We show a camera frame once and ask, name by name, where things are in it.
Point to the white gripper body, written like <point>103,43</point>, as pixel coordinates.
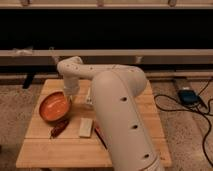
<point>71,88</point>

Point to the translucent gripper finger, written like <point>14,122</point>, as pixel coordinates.
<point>88,100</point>
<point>69,100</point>

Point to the orange ceramic bowl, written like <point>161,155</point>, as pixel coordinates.
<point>54,107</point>

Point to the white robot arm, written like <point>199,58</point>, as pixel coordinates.
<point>113,91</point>

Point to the white sponge block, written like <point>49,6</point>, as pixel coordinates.
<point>86,126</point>

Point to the dark chocolate bar packet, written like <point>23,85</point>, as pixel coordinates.
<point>100,137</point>

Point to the white railing beam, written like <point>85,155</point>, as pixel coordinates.
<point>141,56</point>

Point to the blue power adapter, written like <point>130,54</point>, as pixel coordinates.
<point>187,96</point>

